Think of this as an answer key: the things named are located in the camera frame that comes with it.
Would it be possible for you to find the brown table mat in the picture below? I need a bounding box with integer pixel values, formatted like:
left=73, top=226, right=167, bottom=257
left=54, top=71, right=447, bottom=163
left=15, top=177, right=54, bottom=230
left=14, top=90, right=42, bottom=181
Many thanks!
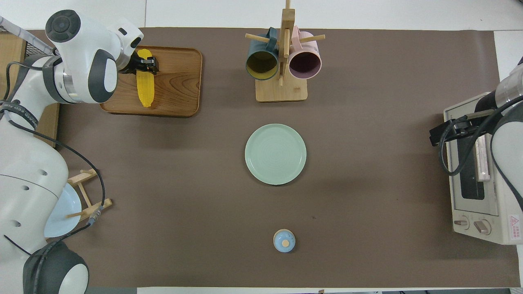
left=29, top=28, right=502, bottom=288

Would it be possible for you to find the pale green plate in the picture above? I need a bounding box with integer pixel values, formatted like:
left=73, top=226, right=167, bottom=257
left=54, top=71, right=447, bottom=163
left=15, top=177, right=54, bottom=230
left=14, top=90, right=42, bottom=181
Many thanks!
left=244, top=123, right=307, bottom=186

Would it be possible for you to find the wooden tray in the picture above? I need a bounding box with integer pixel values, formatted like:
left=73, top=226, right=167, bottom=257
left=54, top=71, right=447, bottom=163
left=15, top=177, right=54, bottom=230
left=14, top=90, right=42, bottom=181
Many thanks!
left=99, top=44, right=203, bottom=118

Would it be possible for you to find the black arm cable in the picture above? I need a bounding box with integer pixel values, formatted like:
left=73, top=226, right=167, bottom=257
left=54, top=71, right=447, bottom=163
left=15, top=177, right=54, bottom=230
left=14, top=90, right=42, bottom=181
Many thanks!
left=438, top=96, right=523, bottom=177
left=0, top=61, right=106, bottom=256

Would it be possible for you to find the white checked cloth liner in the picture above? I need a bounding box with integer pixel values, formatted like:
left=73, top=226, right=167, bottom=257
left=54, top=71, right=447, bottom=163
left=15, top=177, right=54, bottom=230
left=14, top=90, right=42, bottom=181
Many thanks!
left=0, top=16, right=56, bottom=54

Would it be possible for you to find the beige toaster oven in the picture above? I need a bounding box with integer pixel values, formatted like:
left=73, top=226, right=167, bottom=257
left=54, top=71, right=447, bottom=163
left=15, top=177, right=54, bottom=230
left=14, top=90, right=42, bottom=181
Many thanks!
left=443, top=92, right=523, bottom=245

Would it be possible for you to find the small blue lid wooden knob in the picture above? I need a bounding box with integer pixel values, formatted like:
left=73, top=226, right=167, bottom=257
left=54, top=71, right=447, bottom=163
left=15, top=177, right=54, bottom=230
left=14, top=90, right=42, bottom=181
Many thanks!
left=273, top=229, right=296, bottom=253

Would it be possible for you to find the black wire basket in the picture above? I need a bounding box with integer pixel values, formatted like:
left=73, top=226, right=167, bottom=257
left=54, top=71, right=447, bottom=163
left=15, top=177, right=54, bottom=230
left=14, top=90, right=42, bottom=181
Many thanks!
left=0, top=16, right=56, bottom=56

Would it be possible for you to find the dark teal mug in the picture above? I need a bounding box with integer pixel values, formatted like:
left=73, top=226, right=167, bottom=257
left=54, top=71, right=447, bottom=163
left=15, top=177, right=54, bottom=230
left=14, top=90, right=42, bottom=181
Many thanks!
left=245, top=27, right=279, bottom=81

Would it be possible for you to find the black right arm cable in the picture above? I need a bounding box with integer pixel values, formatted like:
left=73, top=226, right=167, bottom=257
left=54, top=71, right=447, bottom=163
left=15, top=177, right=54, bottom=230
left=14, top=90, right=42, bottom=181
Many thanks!
left=438, top=96, right=523, bottom=177

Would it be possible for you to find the yellow corn cob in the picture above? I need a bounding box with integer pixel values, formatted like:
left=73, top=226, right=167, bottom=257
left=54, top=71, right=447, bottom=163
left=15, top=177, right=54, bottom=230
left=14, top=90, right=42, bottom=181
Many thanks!
left=136, top=48, right=156, bottom=108

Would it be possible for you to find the pink mug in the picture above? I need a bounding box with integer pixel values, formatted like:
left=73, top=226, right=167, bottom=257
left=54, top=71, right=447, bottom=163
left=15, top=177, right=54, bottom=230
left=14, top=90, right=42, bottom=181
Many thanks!
left=288, top=26, right=323, bottom=80

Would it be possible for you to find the light blue plate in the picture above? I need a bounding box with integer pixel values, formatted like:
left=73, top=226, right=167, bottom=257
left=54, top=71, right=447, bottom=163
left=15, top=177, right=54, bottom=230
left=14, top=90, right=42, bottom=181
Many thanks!
left=43, top=183, right=82, bottom=238

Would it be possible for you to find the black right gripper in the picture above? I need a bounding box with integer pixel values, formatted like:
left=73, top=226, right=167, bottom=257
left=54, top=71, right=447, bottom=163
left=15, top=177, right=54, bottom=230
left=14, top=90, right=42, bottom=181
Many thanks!
left=429, top=114, right=478, bottom=147

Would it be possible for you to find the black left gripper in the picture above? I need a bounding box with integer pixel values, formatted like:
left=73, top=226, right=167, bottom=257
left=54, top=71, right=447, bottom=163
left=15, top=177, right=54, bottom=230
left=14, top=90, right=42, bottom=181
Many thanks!
left=119, top=52, right=159, bottom=75

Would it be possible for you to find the wooden plate rack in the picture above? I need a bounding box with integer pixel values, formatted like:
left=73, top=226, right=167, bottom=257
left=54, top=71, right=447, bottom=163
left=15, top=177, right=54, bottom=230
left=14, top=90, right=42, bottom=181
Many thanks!
left=67, top=168, right=113, bottom=223

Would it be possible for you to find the wooden mug tree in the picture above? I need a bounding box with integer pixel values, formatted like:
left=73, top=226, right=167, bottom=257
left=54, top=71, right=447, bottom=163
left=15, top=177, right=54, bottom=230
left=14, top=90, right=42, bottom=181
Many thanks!
left=245, top=0, right=326, bottom=102

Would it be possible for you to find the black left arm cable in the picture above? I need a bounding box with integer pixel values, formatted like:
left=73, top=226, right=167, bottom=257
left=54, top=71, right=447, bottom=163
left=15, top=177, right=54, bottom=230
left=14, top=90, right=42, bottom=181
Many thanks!
left=0, top=61, right=106, bottom=256

